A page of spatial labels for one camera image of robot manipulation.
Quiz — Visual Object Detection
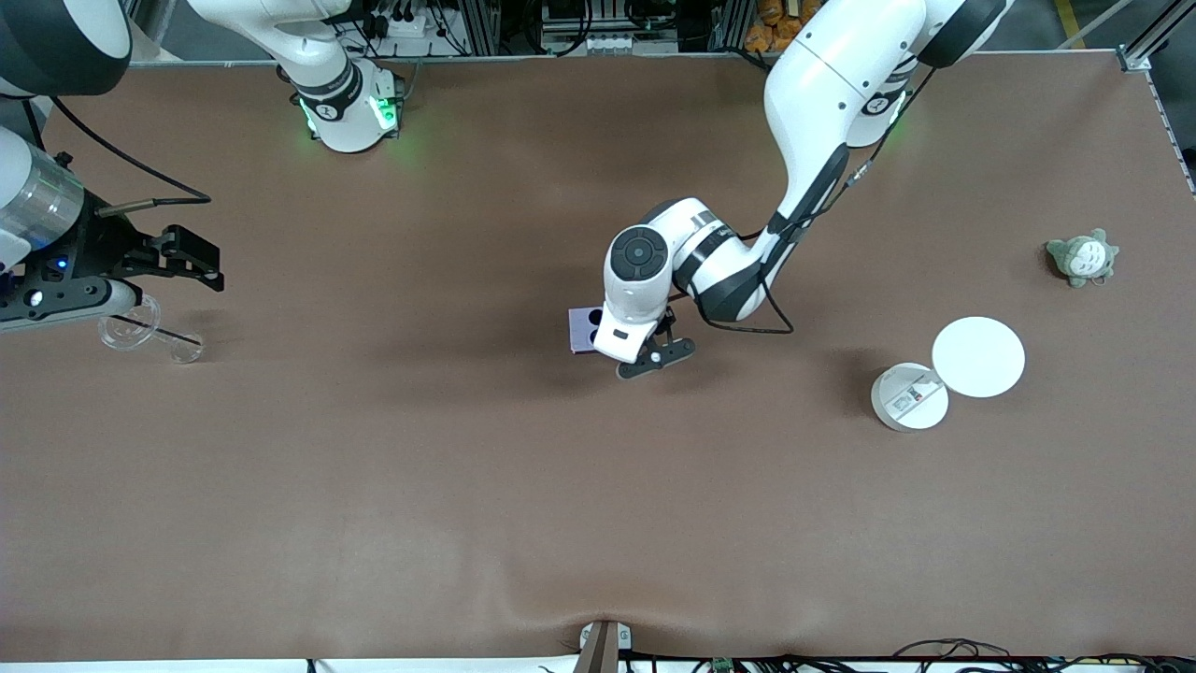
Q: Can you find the clear plastic cup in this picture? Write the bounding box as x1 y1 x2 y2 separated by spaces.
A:
98 294 205 364

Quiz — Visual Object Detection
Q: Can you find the black drinking straw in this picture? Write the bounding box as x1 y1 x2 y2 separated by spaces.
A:
110 316 202 345

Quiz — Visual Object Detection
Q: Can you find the white round box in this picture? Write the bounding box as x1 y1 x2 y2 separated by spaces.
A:
871 363 949 433

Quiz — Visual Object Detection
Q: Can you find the white round lid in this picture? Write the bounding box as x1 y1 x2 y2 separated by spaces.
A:
932 317 1026 399

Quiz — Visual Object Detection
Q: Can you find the white power strip with plugs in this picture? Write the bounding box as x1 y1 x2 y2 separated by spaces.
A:
360 0 449 38

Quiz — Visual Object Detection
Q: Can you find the bag of orange buns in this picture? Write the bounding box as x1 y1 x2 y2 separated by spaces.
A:
745 0 823 54

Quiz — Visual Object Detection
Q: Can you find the grey green totoro plush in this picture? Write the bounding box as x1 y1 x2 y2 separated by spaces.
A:
1046 229 1119 289

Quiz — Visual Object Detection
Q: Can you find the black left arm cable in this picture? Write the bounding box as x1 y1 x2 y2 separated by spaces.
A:
687 65 938 336

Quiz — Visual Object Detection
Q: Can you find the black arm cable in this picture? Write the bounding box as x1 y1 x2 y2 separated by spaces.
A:
687 65 938 336
47 93 212 218

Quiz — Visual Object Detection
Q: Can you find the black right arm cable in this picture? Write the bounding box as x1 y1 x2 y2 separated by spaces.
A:
47 93 212 218

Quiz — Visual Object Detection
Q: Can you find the grey metal bracket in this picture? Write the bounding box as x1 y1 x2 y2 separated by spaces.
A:
577 620 634 673

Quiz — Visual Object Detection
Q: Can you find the long aluminium table rail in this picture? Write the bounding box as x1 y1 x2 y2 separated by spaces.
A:
126 51 1122 68

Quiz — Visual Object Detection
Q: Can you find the black floor cable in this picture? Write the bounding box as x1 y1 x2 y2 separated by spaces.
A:
892 638 1019 666

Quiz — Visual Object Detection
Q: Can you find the short aluminium table rail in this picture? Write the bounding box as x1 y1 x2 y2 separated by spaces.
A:
1117 42 1196 197

